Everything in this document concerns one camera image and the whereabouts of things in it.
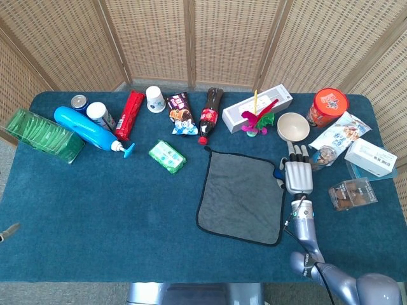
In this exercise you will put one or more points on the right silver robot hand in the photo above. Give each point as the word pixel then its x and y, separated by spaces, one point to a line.
pixel 299 178

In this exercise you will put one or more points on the grey and blue cloth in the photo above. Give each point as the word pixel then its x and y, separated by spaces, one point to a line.
pixel 238 197

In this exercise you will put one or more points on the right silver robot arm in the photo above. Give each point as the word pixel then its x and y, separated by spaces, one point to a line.
pixel 305 228

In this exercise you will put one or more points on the clear jar of nuts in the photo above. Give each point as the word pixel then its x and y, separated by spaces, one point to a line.
pixel 326 155

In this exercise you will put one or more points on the beige bowl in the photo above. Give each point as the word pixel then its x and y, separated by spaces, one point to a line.
pixel 292 127

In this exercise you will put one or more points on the clear box of brown snacks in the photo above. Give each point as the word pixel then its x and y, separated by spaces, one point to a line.
pixel 349 193

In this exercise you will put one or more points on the clear blue plastic tray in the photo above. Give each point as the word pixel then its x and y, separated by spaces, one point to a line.
pixel 356 173

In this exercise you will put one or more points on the white and blue snack bag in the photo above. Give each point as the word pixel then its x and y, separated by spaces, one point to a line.
pixel 343 130

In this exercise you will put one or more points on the small white box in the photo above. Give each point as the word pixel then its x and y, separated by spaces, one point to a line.
pixel 369 155

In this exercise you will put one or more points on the colourful feather shuttlecock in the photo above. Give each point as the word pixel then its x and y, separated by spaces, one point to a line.
pixel 252 119

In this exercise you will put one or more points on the orange round tub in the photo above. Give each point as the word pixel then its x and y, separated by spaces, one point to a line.
pixel 329 101

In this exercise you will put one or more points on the long white cardboard box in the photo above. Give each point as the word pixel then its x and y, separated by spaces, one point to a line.
pixel 235 117

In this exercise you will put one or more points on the cola bottle with red cap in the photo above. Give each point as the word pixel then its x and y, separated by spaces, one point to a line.
pixel 210 114

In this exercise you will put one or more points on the green wet wipes pack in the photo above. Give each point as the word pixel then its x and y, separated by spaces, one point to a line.
pixel 167 155

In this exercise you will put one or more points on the dark purple snack bag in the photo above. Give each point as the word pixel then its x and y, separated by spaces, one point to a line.
pixel 179 108

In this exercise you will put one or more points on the grey robot torso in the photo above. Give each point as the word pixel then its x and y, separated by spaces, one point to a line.
pixel 190 295

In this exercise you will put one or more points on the white floral paper cup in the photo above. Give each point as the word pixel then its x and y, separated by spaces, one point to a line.
pixel 155 98

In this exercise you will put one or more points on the red biscuit package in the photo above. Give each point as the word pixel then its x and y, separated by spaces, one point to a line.
pixel 128 114

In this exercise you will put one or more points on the rattan folding screen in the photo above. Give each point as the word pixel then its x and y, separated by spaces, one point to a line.
pixel 159 38

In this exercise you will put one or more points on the blue tablecloth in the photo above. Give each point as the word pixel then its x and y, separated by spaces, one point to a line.
pixel 95 206

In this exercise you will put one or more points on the white and green canister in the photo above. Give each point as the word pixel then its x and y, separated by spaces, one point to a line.
pixel 97 112

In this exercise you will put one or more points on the blue detergent pump bottle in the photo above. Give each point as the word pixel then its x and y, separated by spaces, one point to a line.
pixel 82 127

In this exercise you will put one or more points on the blue soda can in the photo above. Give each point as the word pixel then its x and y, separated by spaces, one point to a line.
pixel 79 101

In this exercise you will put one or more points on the clear box of green packets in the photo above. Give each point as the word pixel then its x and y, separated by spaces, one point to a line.
pixel 44 136

